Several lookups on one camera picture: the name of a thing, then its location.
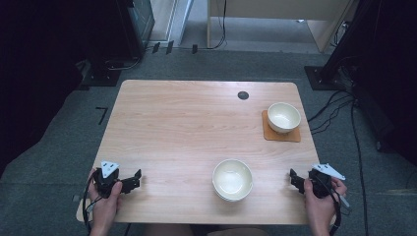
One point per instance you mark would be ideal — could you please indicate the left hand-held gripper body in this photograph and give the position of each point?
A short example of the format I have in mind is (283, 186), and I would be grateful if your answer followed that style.
(105, 183)

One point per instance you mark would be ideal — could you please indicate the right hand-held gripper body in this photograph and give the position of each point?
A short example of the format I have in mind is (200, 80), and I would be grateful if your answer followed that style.
(321, 185)

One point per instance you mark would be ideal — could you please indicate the cream ceramic bowl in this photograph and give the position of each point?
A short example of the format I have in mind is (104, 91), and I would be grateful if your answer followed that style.
(283, 116)
(229, 200)
(232, 179)

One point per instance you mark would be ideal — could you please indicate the person's left hand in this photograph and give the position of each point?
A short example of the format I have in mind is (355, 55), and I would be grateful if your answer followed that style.
(103, 209)

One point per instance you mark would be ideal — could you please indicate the person's right hand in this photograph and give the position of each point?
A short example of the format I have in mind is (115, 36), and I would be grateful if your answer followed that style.
(323, 211)

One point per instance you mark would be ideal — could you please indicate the grey tape strip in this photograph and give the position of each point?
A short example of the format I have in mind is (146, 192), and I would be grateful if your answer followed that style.
(77, 198)

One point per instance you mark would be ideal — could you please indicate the orange patterned coaster mat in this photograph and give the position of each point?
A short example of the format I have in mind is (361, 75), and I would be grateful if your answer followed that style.
(273, 135)

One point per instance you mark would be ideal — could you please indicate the yellow floor tape line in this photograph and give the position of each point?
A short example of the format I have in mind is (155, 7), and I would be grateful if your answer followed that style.
(396, 192)

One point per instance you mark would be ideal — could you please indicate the dark round table grommet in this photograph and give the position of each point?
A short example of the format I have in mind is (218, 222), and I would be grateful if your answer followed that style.
(243, 95)

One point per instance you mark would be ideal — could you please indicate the black stand with square base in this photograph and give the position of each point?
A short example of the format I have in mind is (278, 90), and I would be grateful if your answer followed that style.
(324, 77)

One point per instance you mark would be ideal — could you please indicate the black stand base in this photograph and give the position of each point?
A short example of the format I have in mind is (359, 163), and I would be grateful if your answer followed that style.
(101, 77)

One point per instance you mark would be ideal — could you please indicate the dark curtain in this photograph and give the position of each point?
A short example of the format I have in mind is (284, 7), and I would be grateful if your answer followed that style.
(32, 82)

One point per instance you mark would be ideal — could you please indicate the black floor tape strip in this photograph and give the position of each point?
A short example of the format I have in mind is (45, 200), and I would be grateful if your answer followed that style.
(169, 47)
(194, 49)
(156, 47)

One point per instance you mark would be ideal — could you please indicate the black computer tower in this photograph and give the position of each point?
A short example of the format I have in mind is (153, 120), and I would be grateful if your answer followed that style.
(139, 26)

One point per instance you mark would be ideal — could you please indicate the light wooden desk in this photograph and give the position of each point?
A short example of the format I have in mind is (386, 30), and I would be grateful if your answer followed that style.
(282, 10)

